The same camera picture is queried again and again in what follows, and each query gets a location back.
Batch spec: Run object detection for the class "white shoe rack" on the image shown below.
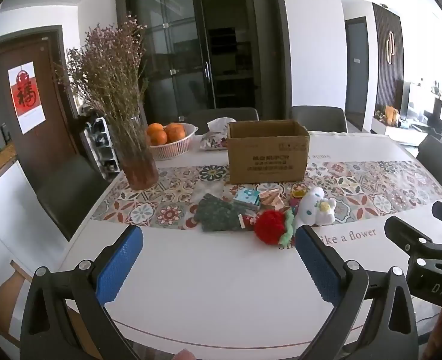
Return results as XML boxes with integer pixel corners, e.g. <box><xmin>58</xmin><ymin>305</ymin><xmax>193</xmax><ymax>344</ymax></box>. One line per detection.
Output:
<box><xmin>80</xmin><ymin>116</ymin><xmax>120</xmax><ymax>181</ymax></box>

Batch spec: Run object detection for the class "red wall calendar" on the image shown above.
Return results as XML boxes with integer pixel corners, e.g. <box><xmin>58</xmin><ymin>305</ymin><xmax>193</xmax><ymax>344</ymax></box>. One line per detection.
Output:
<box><xmin>8</xmin><ymin>62</ymin><xmax>46</xmax><ymax>134</ymax></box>

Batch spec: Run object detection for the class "tissue pack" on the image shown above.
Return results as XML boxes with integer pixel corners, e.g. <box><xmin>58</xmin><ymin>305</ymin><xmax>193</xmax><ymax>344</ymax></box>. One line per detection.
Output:
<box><xmin>200</xmin><ymin>118</ymin><xmax>237</xmax><ymax>151</ymax></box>

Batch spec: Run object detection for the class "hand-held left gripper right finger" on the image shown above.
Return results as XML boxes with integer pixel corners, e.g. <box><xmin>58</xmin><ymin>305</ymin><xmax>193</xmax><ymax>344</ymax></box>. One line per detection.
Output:
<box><xmin>295</xmin><ymin>225</ymin><xmax>419</xmax><ymax>360</ymax></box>

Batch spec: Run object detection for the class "brown glass vase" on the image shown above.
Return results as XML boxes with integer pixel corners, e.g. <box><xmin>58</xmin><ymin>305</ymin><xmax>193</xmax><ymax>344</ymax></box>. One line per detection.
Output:
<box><xmin>110</xmin><ymin>114</ymin><xmax>159</xmax><ymax>191</ymax></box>

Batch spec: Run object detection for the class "white plush toy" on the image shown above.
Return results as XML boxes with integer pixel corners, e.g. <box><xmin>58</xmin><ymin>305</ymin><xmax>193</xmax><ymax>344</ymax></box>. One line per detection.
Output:
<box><xmin>298</xmin><ymin>186</ymin><xmax>337</xmax><ymax>229</ymax></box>

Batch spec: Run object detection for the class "white fruit basket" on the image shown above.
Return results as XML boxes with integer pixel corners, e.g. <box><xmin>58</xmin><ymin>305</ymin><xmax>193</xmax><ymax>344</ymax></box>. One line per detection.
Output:
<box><xmin>146</xmin><ymin>123</ymin><xmax>199</xmax><ymax>161</ymax></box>

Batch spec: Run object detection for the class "grey dining chair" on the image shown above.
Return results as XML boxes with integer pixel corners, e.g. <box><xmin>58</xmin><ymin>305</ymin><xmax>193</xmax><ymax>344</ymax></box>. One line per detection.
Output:
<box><xmin>291</xmin><ymin>106</ymin><xmax>348</xmax><ymax>133</ymax></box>
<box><xmin>186</xmin><ymin>107</ymin><xmax>260</xmax><ymax>125</ymax></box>
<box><xmin>37</xmin><ymin>155</ymin><xmax>111</xmax><ymax>241</ymax></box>
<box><xmin>417</xmin><ymin>135</ymin><xmax>442</xmax><ymax>196</ymax></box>

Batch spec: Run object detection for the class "dark green cloth pouch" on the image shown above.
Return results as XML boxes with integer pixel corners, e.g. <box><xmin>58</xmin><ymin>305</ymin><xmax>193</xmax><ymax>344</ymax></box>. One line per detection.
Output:
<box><xmin>194</xmin><ymin>194</ymin><xmax>246</xmax><ymax>232</ymax></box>

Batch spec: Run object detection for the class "white low cabinet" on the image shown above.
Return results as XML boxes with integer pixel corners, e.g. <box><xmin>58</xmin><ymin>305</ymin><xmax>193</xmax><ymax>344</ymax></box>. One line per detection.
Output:
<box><xmin>371</xmin><ymin>116</ymin><xmax>431</xmax><ymax>148</ymax></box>

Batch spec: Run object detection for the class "dried flower bunch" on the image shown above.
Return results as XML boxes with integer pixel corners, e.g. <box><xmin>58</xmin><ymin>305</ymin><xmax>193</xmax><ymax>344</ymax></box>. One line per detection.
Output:
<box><xmin>56</xmin><ymin>13</ymin><xmax>150</xmax><ymax>151</ymax></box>

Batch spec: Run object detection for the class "teal tissue packet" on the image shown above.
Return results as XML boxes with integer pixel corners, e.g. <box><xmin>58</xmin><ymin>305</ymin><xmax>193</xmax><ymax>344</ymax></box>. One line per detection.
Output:
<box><xmin>233</xmin><ymin>188</ymin><xmax>261</xmax><ymax>211</ymax></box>

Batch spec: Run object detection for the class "red knitted flower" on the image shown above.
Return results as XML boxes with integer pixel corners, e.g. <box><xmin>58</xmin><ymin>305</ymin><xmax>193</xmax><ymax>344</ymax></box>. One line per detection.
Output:
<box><xmin>254</xmin><ymin>210</ymin><xmax>295</xmax><ymax>247</ymax></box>

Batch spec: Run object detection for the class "television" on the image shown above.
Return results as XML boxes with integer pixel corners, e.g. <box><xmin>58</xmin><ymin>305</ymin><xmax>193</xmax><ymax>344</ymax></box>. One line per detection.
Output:
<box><xmin>401</xmin><ymin>82</ymin><xmax>437</xmax><ymax>121</ymax></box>

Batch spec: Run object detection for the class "wicker basket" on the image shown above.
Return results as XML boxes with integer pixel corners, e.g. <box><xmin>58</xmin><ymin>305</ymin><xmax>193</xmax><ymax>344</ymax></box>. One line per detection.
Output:
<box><xmin>0</xmin><ymin>142</ymin><xmax>18</xmax><ymax>176</ymax></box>

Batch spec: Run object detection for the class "dark glass sliding door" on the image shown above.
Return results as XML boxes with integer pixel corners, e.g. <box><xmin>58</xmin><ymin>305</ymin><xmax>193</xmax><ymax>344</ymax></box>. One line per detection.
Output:
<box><xmin>116</xmin><ymin>0</ymin><xmax>293</xmax><ymax>136</ymax></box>

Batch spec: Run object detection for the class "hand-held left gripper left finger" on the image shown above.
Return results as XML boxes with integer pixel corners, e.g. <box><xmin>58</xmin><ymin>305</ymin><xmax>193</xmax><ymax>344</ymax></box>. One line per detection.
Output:
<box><xmin>20</xmin><ymin>225</ymin><xmax>144</xmax><ymax>360</ymax></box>

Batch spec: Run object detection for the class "brown wooden door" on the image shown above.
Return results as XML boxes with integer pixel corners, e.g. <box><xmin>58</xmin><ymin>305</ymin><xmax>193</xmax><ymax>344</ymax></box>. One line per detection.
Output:
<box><xmin>0</xmin><ymin>25</ymin><xmax>80</xmax><ymax>181</ymax></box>

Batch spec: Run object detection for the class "red snack packet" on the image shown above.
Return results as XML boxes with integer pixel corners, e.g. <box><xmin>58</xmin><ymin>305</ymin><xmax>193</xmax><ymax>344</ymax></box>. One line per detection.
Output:
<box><xmin>260</xmin><ymin>189</ymin><xmax>285</xmax><ymax>211</ymax></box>

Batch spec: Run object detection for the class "dark interior door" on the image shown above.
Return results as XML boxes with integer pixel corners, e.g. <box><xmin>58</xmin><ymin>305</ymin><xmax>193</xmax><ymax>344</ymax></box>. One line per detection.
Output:
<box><xmin>344</xmin><ymin>17</ymin><xmax>372</xmax><ymax>133</ymax></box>

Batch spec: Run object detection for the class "brown cardboard box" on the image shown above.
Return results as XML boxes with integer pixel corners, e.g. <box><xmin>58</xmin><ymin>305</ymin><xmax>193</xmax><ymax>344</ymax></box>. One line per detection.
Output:
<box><xmin>226</xmin><ymin>119</ymin><xmax>310</xmax><ymax>185</ymax></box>

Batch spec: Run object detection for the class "tile print tablecloth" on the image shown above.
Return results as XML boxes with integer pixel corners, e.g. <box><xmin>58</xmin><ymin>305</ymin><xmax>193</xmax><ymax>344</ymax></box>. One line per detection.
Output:
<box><xmin>58</xmin><ymin>130</ymin><xmax>442</xmax><ymax>350</ymax></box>

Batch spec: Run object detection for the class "dark slatted wall panel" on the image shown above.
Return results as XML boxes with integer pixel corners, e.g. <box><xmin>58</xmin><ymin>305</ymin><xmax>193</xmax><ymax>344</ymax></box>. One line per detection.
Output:
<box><xmin>372</xmin><ymin>3</ymin><xmax>406</xmax><ymax>121</ymax></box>

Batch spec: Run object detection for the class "wooden chair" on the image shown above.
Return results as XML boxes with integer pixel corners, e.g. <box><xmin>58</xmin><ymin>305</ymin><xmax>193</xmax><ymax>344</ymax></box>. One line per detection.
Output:
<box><xmin>0</xmin><ymin>260</ymin><xmax>32</xmax><ymax>340</ymax></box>

